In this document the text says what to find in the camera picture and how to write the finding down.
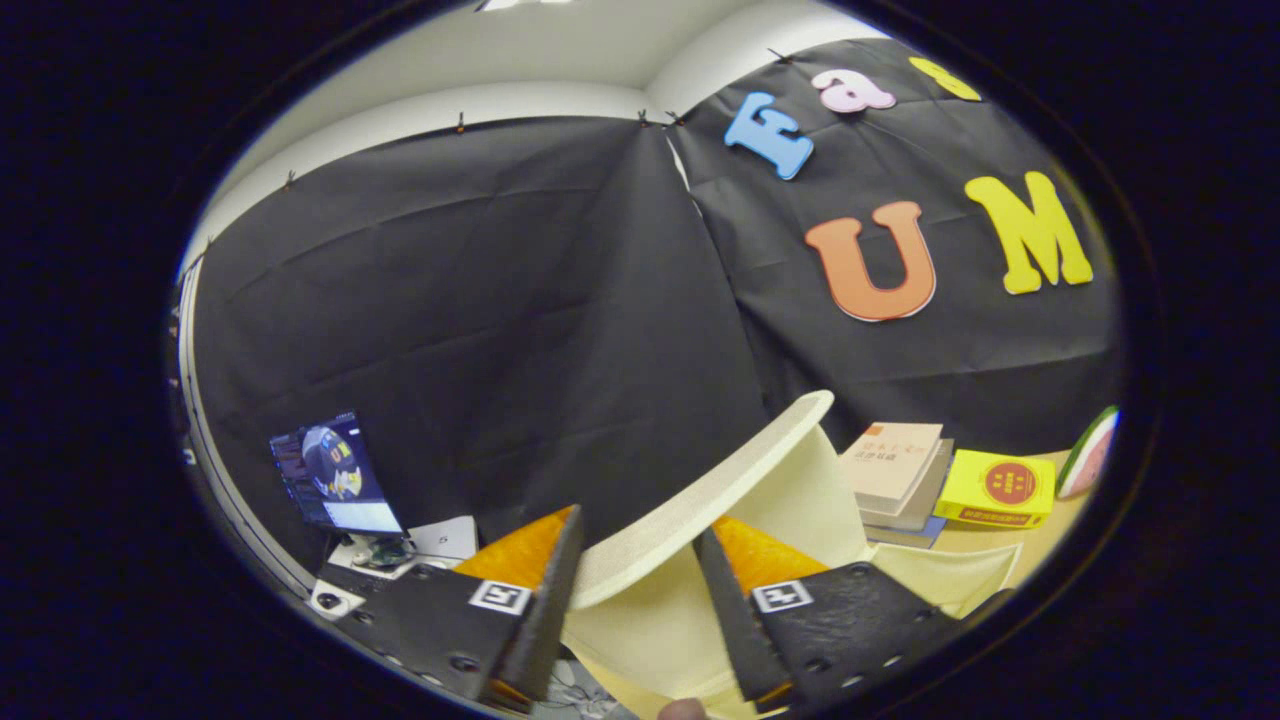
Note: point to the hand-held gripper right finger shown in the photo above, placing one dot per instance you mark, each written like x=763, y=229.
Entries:
x=735, y=620

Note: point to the cream storage box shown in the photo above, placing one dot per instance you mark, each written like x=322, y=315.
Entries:
x=700, y=500

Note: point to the yellow book with red circle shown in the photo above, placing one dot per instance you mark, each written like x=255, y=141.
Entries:
x=1000, y=490

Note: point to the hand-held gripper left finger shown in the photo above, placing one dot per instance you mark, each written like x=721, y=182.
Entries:
x=545, y=620

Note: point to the black backdrop cloth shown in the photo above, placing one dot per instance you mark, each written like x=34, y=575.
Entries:
x=500, y=330

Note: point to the open laptop screen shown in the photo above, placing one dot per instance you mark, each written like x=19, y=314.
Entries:
x=335, y=480

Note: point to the watermelon slice plush toy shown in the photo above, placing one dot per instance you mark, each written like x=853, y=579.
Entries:
x=1088, y=460

